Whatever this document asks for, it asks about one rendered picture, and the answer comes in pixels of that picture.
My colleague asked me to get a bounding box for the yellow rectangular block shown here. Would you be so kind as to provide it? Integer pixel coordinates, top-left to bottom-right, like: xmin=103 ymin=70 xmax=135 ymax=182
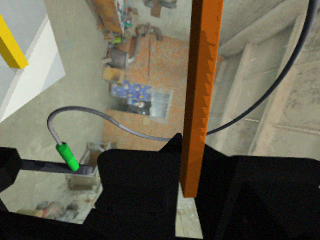
xmin=0 ymin=15 xmax=29 ymax=69

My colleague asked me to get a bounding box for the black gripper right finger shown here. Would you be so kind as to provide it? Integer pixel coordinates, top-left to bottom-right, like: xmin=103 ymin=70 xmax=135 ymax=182
xmin=194 ymin=144 xmax=320 ymax=240

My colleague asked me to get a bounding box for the orange rectangular bar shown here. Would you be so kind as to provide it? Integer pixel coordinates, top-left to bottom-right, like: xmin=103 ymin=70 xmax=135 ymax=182
xmin=180 ymin=0 xmax=224 ymax=198

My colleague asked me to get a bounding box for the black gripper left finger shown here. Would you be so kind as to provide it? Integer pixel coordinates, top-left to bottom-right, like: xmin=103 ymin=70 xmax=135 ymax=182
xmin=97 ymin=133 xmax=183 ymax=218

